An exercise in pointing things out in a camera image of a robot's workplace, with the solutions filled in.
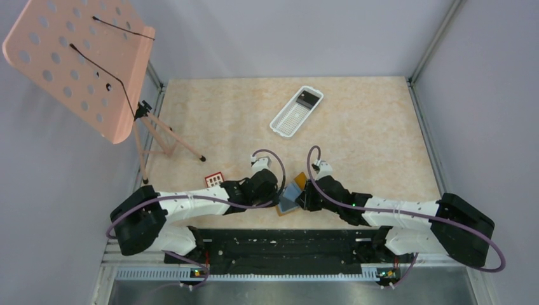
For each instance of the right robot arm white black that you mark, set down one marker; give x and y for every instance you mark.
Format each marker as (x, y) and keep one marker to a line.
(449, 226)

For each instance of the white perforated plastic tray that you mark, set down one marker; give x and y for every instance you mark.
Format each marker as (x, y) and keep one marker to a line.
(291, 117)

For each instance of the pink perforated music stand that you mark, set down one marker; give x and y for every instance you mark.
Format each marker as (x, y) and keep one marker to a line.
(92, 58)

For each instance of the black card stack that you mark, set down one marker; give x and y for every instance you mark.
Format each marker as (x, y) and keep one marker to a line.
(307, 99)

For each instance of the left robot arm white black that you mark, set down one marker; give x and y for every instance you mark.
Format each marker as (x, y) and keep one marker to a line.
(145, 220)

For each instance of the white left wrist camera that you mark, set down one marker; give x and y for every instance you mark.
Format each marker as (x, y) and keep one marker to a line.
(259, 164)

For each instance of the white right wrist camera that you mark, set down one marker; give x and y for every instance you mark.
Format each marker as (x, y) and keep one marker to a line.
(322, 169)

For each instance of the red white grid card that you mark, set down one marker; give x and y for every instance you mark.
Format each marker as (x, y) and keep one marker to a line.
(214, 179)

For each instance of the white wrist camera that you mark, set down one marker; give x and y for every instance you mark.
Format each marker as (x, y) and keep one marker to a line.
(259, 164)
(322, 169)

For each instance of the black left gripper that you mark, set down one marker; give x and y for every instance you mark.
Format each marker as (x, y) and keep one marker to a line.
(272, 192)

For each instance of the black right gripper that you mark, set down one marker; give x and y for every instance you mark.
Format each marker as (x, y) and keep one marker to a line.
(309, 198)

